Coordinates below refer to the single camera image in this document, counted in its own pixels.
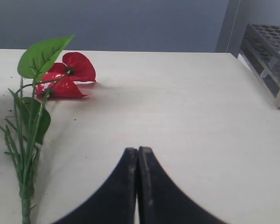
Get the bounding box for clear test tube rack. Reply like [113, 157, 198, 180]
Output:
[240, 24, 280, 108]

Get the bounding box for clear plastic test tube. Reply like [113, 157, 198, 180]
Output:
[260, 56, 278, 78]

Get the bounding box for artificial red flower stem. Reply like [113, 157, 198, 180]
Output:
[0, 36, 96, 224]

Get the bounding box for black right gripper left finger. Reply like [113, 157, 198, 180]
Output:
[56, 148, 138, 224]

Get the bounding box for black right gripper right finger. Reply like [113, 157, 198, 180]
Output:
[138, 147, 224, 224]

